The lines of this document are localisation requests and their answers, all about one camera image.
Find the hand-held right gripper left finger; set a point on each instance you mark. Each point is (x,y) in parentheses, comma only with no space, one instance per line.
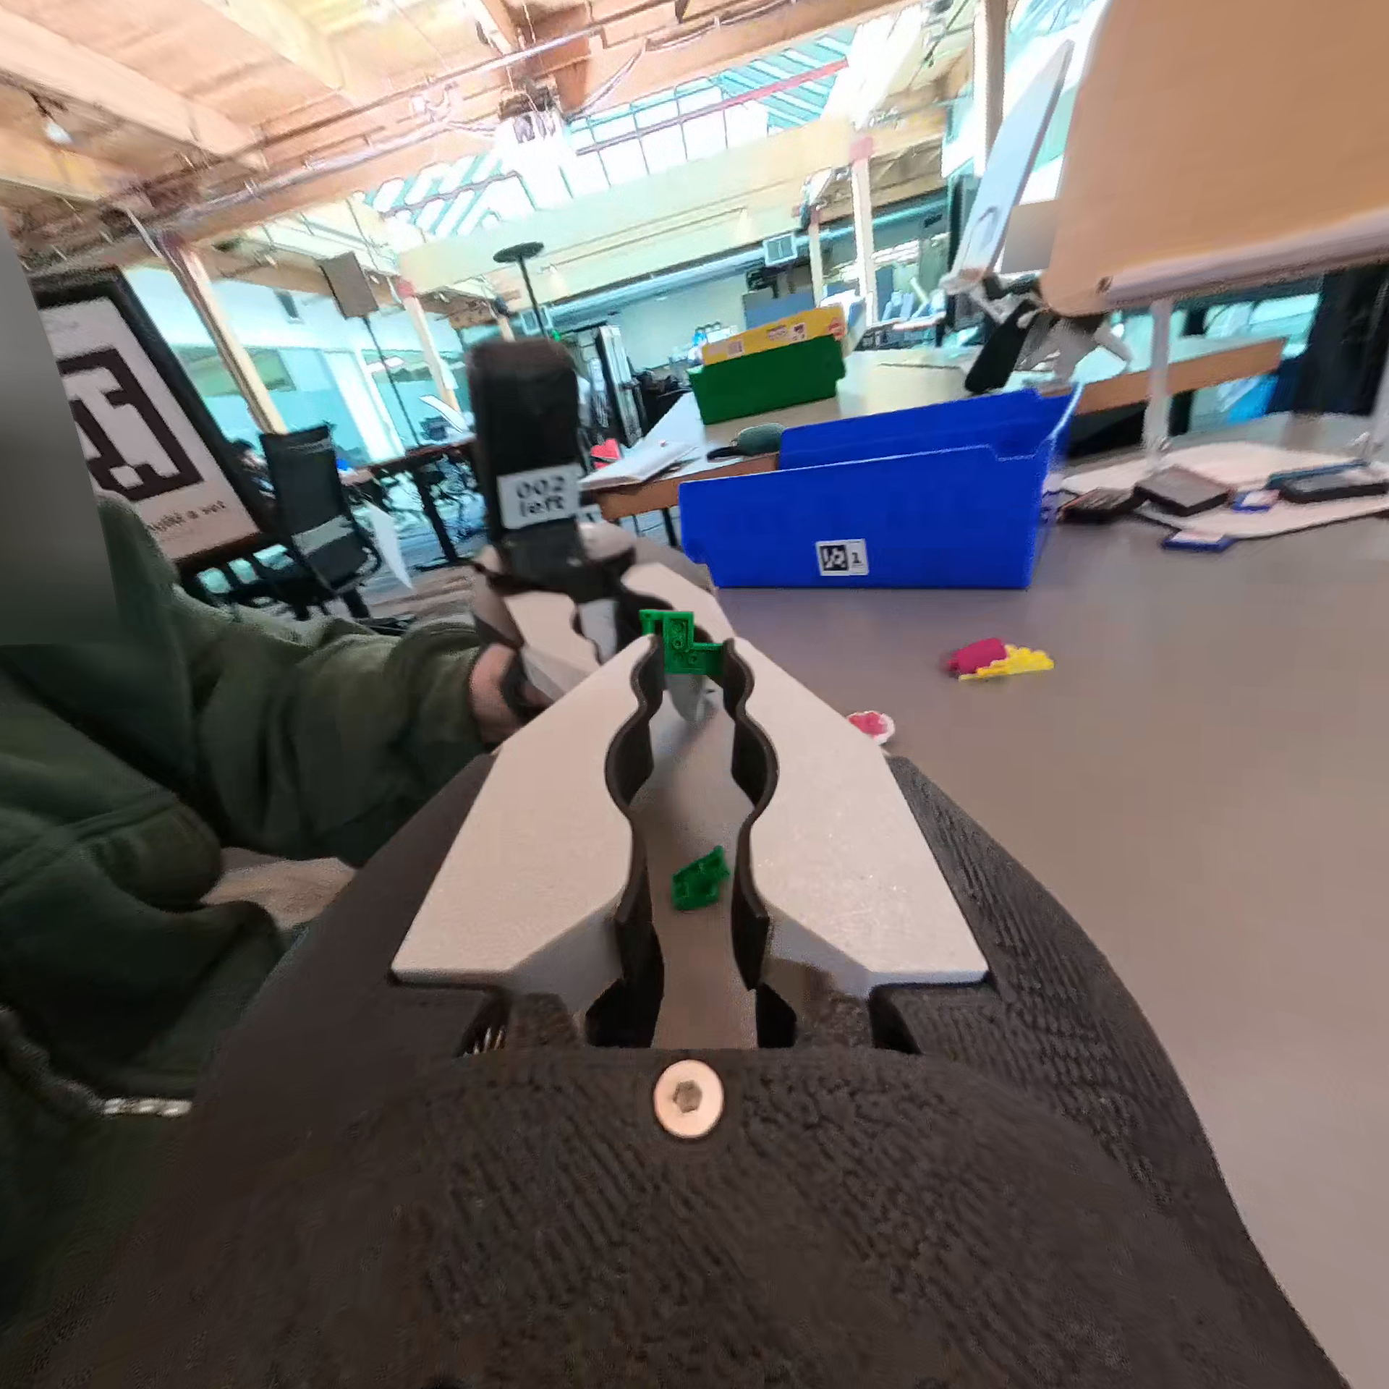
(509,856)

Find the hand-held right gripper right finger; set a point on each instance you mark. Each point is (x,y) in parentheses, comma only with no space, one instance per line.
(856,856)

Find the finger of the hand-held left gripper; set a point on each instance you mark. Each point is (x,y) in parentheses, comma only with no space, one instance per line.
(548,640)
(666,593)

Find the green lego piece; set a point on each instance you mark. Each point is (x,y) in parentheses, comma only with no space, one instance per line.
(678,642)
(699,875)

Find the person's left forearm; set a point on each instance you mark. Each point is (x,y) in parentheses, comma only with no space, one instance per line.
(325,736)

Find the small pink white lego piece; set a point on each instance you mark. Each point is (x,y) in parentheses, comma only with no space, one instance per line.
(871,724)

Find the yellow lego piece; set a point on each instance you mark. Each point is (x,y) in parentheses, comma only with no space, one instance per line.
(1018,662)

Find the person's left hand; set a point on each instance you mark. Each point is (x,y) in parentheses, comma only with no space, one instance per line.
(493,699)

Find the white papers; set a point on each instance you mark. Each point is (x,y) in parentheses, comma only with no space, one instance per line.
(644,460)

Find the black floor lamp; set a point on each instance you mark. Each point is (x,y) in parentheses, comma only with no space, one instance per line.
(521,254)

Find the dark green cap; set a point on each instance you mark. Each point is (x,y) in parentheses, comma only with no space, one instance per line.
(758,438)

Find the black office chair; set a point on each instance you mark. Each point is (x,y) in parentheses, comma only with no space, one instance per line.
(313,509)

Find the green and yellow box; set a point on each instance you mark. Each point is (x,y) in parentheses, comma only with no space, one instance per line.
(764,384)

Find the black speaker on stand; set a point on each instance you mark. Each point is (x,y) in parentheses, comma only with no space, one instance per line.
(348,284)

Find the blue plastic bin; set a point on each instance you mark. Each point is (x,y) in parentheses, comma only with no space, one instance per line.
(889,509)

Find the wooden table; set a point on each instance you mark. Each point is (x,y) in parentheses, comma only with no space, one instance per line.
(922,374)

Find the framed marker sign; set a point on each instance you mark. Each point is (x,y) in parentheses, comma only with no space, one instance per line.
(129,423)

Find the person's green hoodie torso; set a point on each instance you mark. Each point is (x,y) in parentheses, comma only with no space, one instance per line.
(98,922)

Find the phone stand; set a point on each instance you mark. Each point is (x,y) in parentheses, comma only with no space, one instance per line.
(1018,331)

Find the blue memory card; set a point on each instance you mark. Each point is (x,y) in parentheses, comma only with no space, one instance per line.
(1255,499)
(1195,540)

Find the black flat box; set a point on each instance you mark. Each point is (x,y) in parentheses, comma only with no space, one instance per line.
(1179,489)

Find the white phone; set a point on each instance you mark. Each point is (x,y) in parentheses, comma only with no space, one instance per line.
(1009,172)

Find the black flat device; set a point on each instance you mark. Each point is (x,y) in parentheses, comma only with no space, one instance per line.
(1328,484)

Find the light wooden shelf board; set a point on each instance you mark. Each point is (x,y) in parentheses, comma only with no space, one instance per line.
(1226,141)

